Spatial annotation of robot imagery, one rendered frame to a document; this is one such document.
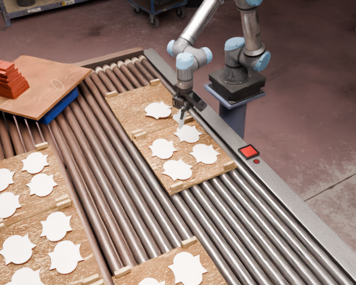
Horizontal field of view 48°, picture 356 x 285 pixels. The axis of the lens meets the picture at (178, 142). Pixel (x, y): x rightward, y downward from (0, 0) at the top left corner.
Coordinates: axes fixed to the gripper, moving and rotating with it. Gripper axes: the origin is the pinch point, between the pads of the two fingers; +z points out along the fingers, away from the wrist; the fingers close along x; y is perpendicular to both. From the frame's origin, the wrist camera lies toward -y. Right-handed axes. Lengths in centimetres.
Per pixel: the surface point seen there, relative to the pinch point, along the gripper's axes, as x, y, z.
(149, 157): 24.2, 7.0, 8.2
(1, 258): 98, 21, 8
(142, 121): 4.2, 26.9, 8.3
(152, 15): -248, 214, 85
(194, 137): 1.1, -3.7, 7.3
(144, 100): -12.0, 37.9, 8.3
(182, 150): 11.6, -3.2, 8.2
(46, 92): 21, 78, -2
